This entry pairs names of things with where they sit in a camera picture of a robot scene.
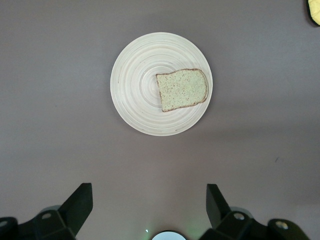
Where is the brown crust bread slice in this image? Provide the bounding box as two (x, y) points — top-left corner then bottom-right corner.
(155, 68), (209, 113)

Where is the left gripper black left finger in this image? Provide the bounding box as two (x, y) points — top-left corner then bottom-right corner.
(17, 182), (94, 240)

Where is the yellow quilted oven mitt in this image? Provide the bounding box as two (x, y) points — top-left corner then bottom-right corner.
(305, 0), (320, 26)

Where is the round light wooden plate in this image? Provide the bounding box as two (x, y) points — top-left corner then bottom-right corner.
(110, 31), (214, 137)

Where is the brown table cover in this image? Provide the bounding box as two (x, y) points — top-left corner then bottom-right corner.
(0, 0), (320, 240)

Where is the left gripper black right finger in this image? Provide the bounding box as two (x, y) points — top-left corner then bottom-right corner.
(199, 183), (270, 240)

